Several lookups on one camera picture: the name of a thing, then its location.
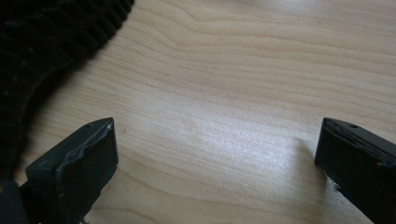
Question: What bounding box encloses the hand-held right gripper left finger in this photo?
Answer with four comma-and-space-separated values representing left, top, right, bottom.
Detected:
19, 117, 120, 224

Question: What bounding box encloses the black knitted garment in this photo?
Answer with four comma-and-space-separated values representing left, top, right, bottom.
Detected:
0, 0, 135, 181

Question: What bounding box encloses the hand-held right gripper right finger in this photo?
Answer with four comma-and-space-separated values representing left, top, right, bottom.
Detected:
314, 117, 396, 224

